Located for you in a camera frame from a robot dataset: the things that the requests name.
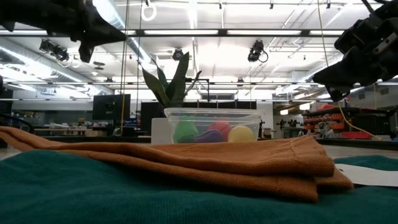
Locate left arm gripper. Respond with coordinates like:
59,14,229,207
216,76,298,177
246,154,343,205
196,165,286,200
0,0,127,63

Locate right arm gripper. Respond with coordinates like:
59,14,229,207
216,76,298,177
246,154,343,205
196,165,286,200
312,0,398,103

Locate yellow toy lemon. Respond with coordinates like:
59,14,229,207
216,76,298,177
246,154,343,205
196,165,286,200
228,125,256,143

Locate green toy pear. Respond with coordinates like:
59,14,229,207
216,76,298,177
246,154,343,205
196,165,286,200
173,115,200,144

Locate red toy tomato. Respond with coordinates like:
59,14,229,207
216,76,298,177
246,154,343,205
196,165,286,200
208,120,233,138

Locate purple toy eggplant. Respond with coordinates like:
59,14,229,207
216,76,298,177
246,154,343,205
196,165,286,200
195,129,225,144

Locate clear plastic tupperware container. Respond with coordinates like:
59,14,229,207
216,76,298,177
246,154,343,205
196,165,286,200
164,107,265,144

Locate black track spotlights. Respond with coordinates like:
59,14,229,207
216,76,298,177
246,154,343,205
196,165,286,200
39,39,71,62

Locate dark storage shelf rack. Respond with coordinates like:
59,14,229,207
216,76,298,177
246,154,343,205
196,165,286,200
302,107,398,141

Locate red storage bin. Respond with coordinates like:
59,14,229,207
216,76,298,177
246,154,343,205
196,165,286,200
341,131,374,140

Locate black computer monitor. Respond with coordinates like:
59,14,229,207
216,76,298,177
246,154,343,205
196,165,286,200
92,93,131,121
140,101,165,136

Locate green snake plant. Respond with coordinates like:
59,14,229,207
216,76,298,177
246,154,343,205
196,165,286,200
141,51,203,109

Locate white paper card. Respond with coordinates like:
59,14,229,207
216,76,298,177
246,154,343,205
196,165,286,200
334,163,398,187

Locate white round plant pot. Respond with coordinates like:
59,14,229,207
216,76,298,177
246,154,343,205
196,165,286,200
150,117,174,146

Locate orange woven cloth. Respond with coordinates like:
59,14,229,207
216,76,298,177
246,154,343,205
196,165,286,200
0,126,354,202

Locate dark green cloth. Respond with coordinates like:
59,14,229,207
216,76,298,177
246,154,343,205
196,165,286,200
0,150,398,224

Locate black overhead frame bar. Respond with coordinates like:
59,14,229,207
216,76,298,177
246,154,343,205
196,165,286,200
0,29,346,38

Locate yellow hanging cable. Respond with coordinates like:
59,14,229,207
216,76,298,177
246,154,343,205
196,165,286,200
120,0,130,128
317,0,383,141

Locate thin dark hanging cable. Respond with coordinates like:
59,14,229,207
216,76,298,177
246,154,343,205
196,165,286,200
136,0,143,121

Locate white cable loop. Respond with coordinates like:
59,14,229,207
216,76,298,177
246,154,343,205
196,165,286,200
141,2,157,22

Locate black ceiling camera with cable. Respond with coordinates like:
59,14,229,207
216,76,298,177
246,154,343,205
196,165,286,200
247,39,269,63

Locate black metal tube frame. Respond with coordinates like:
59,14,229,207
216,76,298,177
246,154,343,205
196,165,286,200
185,78,211,101

